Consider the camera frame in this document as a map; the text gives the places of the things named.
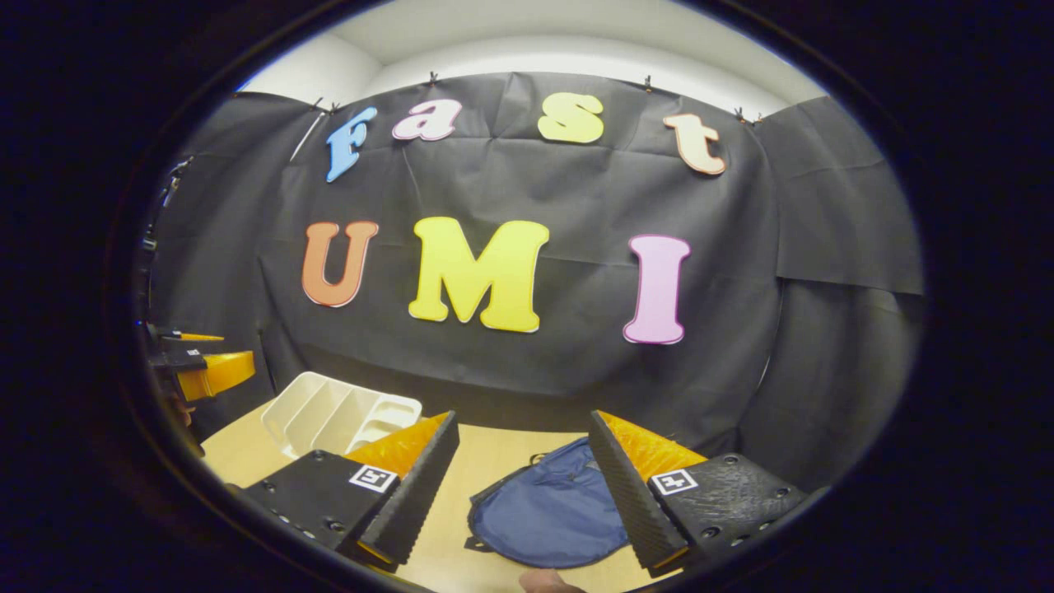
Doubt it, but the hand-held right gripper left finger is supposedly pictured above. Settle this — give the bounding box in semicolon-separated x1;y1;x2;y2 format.
243;410;460;573

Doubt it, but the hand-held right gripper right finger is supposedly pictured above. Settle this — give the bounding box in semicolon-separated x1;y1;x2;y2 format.
587;409;812;577

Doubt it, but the white bookshelf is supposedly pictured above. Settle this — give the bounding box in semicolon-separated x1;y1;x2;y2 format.
261;371;423;460

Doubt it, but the blue schoolbag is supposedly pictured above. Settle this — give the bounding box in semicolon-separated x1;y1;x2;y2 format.
464;437;631;571

